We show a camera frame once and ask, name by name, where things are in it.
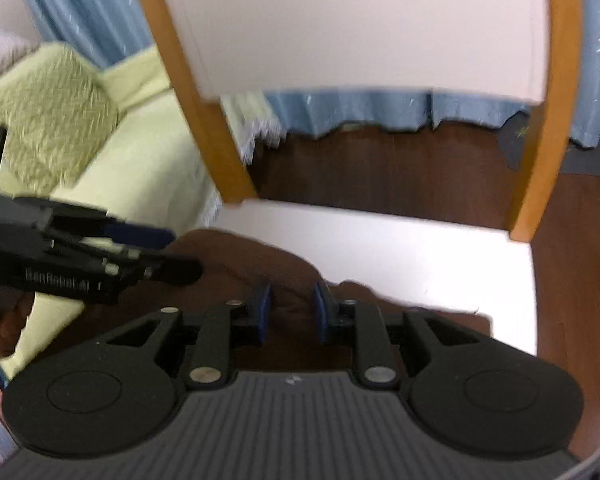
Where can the green covered sofa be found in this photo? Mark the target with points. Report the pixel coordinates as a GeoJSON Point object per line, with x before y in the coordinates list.
{"type": "Point", "coordinates": [145, 160]}

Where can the blue curtain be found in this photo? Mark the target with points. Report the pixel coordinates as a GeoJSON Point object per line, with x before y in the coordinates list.
{"type": "Point", "coordinates": [380, 110]}

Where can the person's left hand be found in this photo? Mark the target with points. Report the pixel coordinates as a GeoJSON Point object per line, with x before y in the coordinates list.
{"type": "Point", "coordinates": [7, 320]}

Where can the brown garment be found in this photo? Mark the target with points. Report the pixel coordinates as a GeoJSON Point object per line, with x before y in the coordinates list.
{"type": "Point", "coordinates": [260, 265]}

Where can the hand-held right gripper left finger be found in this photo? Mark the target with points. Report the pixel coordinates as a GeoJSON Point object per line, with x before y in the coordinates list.
{"type": "Point", "coordinates": [264, 312]}

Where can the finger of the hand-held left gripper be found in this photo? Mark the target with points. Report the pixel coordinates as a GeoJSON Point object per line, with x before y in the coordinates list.
{"type": "Point", "coordinates": [175, 270]}
{"type": "Point", "coordinates": [140, 235]}

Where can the wooden chair white seat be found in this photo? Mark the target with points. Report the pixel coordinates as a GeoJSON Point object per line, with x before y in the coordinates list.
{"type": "Point", "coordinates": [360, 25]}

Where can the pale pink cushion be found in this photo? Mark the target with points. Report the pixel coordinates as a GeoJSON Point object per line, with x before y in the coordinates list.
{"type": "Point", "coordinates": [0, 50]}

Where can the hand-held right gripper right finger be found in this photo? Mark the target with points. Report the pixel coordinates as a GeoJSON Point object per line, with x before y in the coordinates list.
{"type": "Point", "coordinates": [322, 312]}

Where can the green textured pillow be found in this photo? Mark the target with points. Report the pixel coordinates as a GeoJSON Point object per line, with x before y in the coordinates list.
{"type": "Point", "coordinates": [50, 115]}

